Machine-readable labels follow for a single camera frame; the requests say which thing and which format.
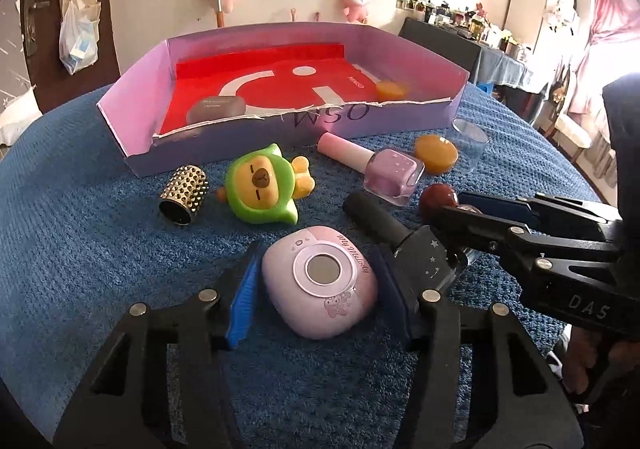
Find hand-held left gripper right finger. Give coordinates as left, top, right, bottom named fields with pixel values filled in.
left=372, top=243, right=586, bottom=449

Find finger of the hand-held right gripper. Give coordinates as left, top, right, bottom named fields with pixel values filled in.
left=457, top=192, right=623, bottom=236
left=436, top=206, right=548, bottom=282

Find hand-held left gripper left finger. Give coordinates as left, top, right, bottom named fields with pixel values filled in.
left=52, top=240, right=271, bottom=449

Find pink round mirror case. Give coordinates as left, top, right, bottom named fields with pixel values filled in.
left=261, top=225, right=378, bottom=341

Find dark red ball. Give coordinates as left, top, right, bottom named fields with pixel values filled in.
left=419, top=183, right=460, bottom=222

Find black nail polish bottle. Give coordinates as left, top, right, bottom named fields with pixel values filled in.
left=342, top=192, right=481, bottom=295

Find pink nail polish bottle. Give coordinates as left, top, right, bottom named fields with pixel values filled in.
left=317, top=132, right=426, bottom=207

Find purple cardboard box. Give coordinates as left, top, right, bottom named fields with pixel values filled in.
left=96, top=22, right=472, bottom=177

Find person's right hand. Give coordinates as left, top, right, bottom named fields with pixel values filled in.
left=562, top=329, right=640, bottom=412

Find clear plastic cup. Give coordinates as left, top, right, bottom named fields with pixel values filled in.
left=446, top=118, right=490, bottom=173

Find orange round disc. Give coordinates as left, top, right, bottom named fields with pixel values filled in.
left=414, top=134, right=459, bottom=175
left=376, top=80, right=410, bottom=101

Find green capybara toy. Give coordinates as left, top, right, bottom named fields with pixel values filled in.
left=216, top=143, right=317, bottom=226

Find gold studded cup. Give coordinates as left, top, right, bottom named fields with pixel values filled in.
left=159, top=164, right=209, bottom=226

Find blue table cloth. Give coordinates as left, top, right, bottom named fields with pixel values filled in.
left=470, top=42, right=536, bottom=90

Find row of perfume bottles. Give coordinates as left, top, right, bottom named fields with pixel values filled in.
left=397, top=0, right=501, bottom=37

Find pink curtain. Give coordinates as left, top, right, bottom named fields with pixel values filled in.
left=570, top=0, right=631, bottom=130

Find white cabinet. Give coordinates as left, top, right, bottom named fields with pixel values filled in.
left=502, top=0, right=581, bottom=55

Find red paper bag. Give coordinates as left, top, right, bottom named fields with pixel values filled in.
left=160, top=43, right=383, bottom=132

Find pink bear plush toy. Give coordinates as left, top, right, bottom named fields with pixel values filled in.
left=342, top=0, right=370, bottom=25

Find brown door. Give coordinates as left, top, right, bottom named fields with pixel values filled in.
left=20, top=0, right=121, bottom=90

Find white plastic bag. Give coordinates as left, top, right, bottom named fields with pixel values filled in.
left=59, top=4, right=99, bottom=75

